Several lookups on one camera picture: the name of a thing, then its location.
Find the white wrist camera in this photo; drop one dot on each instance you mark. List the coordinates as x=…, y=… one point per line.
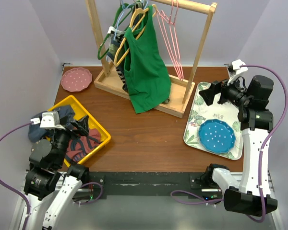
x=49, y=121
x=236, y=69

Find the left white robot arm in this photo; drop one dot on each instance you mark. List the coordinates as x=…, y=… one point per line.
x=46, y=159

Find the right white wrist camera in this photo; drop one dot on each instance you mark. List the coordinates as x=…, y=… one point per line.
x=236, y=69

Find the blue grey tank top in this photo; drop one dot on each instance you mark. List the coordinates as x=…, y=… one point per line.
x=36, y=133

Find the blue dotted plate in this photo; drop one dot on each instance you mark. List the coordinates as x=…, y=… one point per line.
x=216, y=136

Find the green tank top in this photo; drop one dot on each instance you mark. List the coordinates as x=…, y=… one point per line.
x=145, y=73

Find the pink dotted plate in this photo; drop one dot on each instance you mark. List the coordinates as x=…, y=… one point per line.
x=76, y=79

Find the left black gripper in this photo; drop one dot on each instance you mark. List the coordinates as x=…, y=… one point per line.
x=83, y=124

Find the yellow plastic bin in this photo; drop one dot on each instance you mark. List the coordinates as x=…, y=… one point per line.
x=80, y=111

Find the light blue plastic hanger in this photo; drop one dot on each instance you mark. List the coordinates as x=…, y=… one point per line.
x=113, y=33

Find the olive green garment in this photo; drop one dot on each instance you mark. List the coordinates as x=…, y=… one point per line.
x=113, y=47

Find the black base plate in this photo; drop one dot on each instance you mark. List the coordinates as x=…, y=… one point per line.
x=154, y=184

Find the green plastic hanger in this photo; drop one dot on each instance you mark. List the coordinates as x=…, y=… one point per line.
x=118, y=19

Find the wooden clothes rack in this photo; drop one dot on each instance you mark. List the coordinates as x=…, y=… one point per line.
x=181, y=90

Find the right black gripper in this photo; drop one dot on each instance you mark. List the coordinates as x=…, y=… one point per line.
x=208, y=94

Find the pink wire hanger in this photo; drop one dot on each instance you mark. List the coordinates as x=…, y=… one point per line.
x=168, y=31
x=174, y=45

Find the zebra striped garment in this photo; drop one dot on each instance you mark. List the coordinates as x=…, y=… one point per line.
x=120, y=68

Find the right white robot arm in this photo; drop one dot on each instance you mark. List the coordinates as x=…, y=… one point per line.
x=250, y=196

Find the red tank top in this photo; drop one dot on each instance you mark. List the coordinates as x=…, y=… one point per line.
x=81, y=147

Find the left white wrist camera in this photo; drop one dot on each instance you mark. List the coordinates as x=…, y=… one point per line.
x=49, y=121

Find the floral patterned tray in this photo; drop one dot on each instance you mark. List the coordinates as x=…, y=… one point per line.
x=200, y=113

